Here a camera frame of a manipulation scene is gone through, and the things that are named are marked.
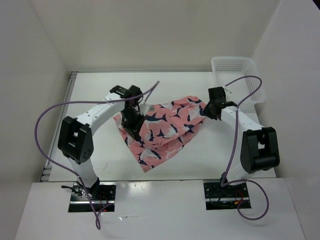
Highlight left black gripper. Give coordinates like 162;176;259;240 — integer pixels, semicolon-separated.
121;107;148;143

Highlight pink shark-print shorts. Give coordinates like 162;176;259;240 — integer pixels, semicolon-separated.
113;95;206;173

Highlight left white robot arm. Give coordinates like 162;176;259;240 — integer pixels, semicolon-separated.
57;85;146;200

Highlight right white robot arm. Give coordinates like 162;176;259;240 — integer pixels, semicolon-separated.
204;86;280;197

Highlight white perforated plastic basket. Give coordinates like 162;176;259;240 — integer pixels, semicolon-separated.
211;56;267;107

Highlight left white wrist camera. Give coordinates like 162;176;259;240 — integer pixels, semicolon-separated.
138;103;155;116

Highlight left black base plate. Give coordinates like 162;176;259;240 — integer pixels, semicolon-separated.
66;182;116;213

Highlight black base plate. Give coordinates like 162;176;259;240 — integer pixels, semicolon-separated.
203;179;252;211
66;182;116;213

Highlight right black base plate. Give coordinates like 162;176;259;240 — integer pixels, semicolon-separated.
203;179;252;211

